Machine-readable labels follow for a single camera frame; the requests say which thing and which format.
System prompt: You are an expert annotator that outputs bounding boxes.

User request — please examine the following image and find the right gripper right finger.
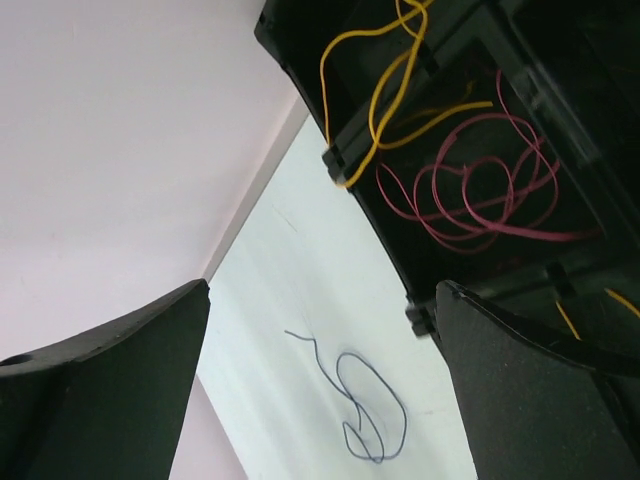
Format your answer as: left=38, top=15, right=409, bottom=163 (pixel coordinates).
left=435, top=281, right=639, bottom=479

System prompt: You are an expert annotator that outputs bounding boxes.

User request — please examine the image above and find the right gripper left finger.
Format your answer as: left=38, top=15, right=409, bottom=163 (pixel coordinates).
left=1, top=279, right=210, bottom=479

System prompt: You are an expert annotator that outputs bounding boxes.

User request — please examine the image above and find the black compartment tray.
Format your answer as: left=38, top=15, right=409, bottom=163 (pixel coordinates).
left=255, top=1, right=639, bottom=355

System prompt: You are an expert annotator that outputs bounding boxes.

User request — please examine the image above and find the yellow-orange wire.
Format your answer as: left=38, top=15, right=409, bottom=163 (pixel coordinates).
left=319, top=0, right=495, bottom=189

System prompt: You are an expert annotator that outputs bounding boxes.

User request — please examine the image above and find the pink-red wire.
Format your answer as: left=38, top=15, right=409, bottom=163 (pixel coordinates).
left=375, top=69, right=604, bottom=256

